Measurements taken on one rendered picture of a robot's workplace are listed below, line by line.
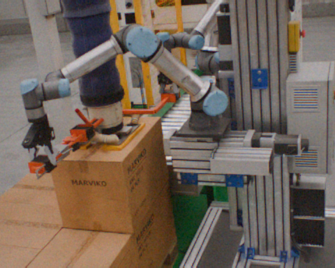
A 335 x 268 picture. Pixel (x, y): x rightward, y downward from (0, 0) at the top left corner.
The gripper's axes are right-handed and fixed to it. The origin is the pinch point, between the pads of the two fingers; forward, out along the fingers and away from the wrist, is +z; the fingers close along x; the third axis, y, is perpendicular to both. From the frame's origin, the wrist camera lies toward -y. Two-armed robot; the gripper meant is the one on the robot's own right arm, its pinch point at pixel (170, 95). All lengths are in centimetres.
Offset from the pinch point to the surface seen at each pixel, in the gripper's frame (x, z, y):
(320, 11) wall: 31, 89, -884
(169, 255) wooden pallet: -7, 98, 12
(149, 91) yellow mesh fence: -69, 38, -132
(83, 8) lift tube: -23, -55, 40
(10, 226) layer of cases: -77, 54, 62
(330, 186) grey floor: 82, 107, -107
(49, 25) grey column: -122, -31, -80
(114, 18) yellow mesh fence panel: -69, -32, -84
